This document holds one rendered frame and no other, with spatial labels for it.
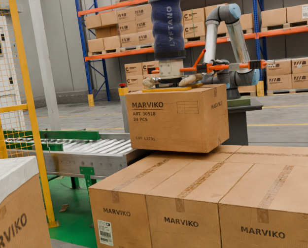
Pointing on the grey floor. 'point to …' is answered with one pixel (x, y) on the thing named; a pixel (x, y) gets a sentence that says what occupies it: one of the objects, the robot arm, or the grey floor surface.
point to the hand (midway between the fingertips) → (208, 68)
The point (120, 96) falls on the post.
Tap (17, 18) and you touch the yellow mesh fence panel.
